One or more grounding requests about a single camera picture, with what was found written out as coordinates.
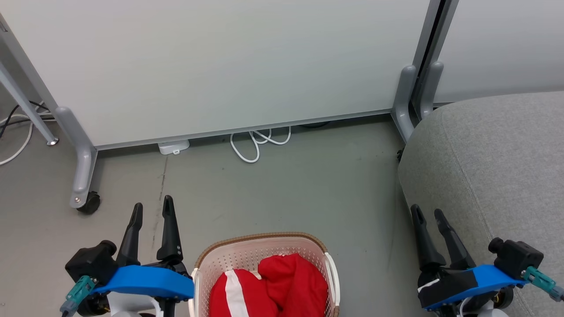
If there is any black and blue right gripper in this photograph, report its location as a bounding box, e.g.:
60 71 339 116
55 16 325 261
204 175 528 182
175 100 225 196
410 204 527 317

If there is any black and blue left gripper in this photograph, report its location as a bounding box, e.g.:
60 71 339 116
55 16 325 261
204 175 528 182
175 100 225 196
84 195 195 317

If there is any red cloth garment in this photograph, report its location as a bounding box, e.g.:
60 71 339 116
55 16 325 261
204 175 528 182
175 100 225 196
208 253 329 317

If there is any grey fabric sofa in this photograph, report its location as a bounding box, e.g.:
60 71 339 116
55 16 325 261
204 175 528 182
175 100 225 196
397 91 564 317

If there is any white power adapter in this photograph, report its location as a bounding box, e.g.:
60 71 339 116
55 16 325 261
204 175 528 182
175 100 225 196
158 140 190 155

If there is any long grey partition foot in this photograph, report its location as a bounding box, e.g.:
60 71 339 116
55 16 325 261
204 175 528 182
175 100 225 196
54 106 98 209

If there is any white perforated laundry basket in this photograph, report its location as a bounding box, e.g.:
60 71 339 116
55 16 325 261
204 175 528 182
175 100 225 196
189 232 341 317

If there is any grey metal table leg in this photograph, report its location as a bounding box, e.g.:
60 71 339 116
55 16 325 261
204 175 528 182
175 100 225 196
0 62 59 146

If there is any wide white partition panel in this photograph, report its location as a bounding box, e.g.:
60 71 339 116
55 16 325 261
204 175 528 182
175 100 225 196
0 0 442 151

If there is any narrow white partition panel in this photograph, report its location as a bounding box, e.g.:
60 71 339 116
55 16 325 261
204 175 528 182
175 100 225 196
423 0 564 106

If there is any teal left camera plug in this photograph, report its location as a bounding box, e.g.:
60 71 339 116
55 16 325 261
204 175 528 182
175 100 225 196
60 276 96 316

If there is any teal camera plug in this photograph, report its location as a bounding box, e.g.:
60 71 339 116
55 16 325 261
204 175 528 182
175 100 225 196
60 276 96 316
522 266 564 302

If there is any teal right camera plug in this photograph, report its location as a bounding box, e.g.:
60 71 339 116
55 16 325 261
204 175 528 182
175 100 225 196
522 266 564 302

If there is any looped white cable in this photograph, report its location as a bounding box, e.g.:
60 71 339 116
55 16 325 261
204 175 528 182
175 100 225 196
230 126 293 164

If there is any long white floor cable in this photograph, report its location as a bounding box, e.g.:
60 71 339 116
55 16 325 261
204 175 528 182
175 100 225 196
0 102 54 166

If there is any thin black floor cable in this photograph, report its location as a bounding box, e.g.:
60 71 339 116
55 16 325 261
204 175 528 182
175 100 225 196
0 100 50 138

